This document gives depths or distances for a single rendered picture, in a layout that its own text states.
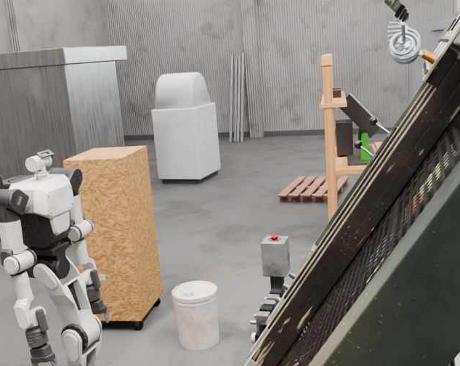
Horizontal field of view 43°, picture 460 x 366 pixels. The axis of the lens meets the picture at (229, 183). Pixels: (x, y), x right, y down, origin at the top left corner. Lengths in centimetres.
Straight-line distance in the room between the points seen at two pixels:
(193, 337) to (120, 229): 87
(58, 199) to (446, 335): 229
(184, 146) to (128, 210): 484
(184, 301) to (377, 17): 961
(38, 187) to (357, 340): 217
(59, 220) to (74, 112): 344
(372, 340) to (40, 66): 575
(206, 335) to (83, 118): 312
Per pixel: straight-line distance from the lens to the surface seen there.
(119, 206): 403
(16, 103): 654
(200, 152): 878
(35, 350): 283
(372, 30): 1265
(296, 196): 732
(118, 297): 426
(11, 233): 269
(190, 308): 385
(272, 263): 299
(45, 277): 289
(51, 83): 624
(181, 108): 874
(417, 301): 69
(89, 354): 311
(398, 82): 1262
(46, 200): 274
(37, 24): 1251
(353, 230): 151
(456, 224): 66
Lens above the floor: 186
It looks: 12 degrees down
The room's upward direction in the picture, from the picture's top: 5 degrees counter-clockwise
